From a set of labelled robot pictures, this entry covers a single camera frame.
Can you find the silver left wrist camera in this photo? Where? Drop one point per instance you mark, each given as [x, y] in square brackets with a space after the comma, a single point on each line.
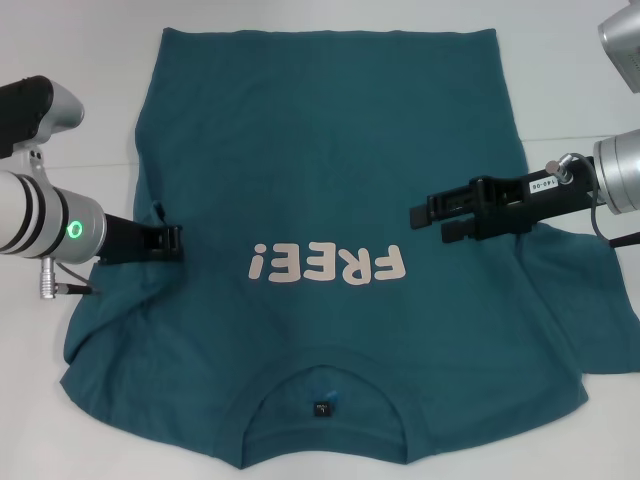
[30, 115]

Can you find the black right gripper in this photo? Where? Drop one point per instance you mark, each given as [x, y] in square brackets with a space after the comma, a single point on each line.
[525, 202]

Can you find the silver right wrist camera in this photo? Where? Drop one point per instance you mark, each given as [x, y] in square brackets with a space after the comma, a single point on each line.
[622, 45]

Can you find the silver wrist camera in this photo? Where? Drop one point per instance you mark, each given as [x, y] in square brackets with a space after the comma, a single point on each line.
[30, 115]
[622, 45]

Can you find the teal shirt with FREE print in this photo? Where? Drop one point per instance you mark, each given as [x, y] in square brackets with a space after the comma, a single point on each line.
[325, 150]

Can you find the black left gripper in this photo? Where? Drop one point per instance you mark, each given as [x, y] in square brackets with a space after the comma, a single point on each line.
[122, 242]

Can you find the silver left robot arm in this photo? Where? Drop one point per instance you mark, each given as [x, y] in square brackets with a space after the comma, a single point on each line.
[50, 225]

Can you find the silver left camera mount bracket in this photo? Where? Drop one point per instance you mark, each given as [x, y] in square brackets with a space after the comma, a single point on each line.
[32, 162]

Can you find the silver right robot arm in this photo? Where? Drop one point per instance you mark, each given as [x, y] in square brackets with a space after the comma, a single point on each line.
[620, 172]

